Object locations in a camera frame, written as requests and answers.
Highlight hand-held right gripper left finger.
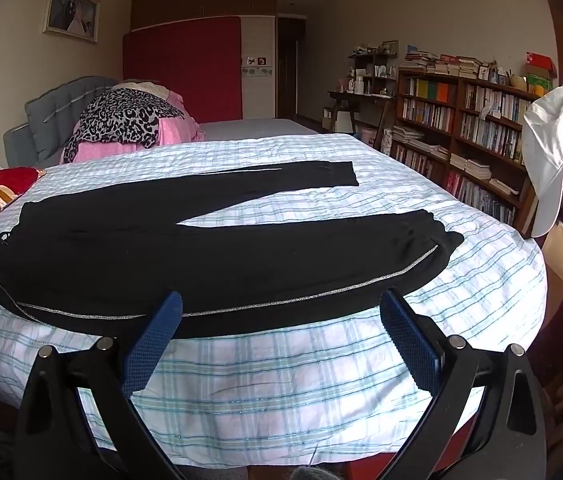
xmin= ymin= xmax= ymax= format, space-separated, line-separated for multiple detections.
xmin=14 ymin=290 xmax=187 ymax=480

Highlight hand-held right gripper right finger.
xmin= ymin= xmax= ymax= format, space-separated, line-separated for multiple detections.
xmin=379 ymin=287 xmax=547 ymax=480

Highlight black pants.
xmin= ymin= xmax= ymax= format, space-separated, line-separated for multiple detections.
xmin=0 ymin=160 xmax=465 ymax=338

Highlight bed with plaid sheet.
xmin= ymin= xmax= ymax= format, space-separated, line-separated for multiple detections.
xmin=0 ymin=132 xmax=547 ymax=471

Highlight red patterned blanket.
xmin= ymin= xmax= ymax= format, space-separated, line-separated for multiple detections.
xmin=0 ymin=166 xmax=47 ymax=241

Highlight grey padded headboard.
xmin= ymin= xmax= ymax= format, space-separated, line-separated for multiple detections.
xmin=4 ymin=76 xmax=122 ymax=168

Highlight pink dotted blanket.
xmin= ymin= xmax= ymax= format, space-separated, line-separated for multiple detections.
xmin=64 ymin=91 xmax=206 ymax=163

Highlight leopard print cloth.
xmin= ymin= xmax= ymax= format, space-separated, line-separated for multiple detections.
xmin=63 ymin=87 xmax=187 ymax=163

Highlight wooden bookshelf with books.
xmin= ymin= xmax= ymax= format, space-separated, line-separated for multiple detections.
xmin=391 ymin=50 xmax=557 ymax=238

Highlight white cap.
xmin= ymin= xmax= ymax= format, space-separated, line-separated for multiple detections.
xmin=521 ymin=85 xmax=563 ymax=238

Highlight wooden desk with shelf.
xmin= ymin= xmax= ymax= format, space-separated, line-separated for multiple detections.
xmin=328 ymin=40 xmax=399 ymax=136

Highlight white wardrobe door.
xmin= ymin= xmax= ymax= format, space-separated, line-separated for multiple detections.
xmin=240 ymin=16 xmax=277 ymax=120

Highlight red wardrobe panel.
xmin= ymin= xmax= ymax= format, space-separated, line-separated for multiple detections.
xmin=122 ymin=16 xmax=242 ymax=123

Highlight brown upper cabinet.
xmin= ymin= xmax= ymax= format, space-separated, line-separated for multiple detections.
xmin=130 ymin=0 xmax=278 ymax=31

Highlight framed wall photo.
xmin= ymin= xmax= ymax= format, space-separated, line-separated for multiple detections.
xmin=43 ymin=0 xmax=101 ymax=43

